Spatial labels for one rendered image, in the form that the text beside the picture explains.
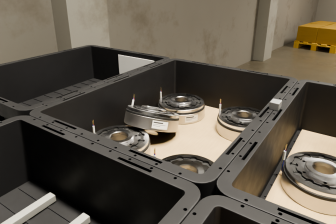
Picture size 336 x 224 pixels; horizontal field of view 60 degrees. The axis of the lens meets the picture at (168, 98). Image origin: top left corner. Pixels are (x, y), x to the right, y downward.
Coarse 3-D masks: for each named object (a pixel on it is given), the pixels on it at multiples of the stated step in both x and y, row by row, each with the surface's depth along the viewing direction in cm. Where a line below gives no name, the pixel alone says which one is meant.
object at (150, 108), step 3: (141, 105) 56; (144, 105) 56; (147, 105) 58; (144, 108) 54; (147, 108) 54; (150, 108) 54; (153, 108) 54; (156, 108) 54; (159, 108) 57; (162, 108) 57; (159, 111) 54; (162, 111) 55; (165, 111) 56
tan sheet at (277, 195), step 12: (300, 132) 58; (312, 132) 58; (300, 144) 53; (312, 144) 53; (324, 144) 53; (276, 180) 44; (276, 192) 41; (288, 204) 39; (312, 216) 37; (324, 216) 37
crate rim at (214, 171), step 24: (144, 72) 62; (240, 72) 63; (264, 72) 61; (72, 96) 48; (48, 120) 40; (264, 120) 40; (120, 144) 34; (240, 144) 34; (168, 168) 30; (216, 168) 30
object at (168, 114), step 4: (128, 108) 54; (132, 108) 53; (136, 108) 52; (140, 108) 54; (140, 112) 52; (144, 112) 51; (148, 112) 51; (152, 112) 51; (156, 112) 52; (160, 112) 53; (164, 112) 55; (168, 112) 56; (172, 112) 58; (160, 116) 51; (164, 116) 52; (168, 116) 52; (172, 116) 53; (176, 116) 54
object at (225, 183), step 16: (304, 80) 56; (288, 96) 48; (272, 112) 42; (272, 128) 38; (256, 144) 34; (240, 160) 31; (224, 176) 29; (224, 192) 26; (240, 192) 26; (256, 208) 25; (272, 208) 24
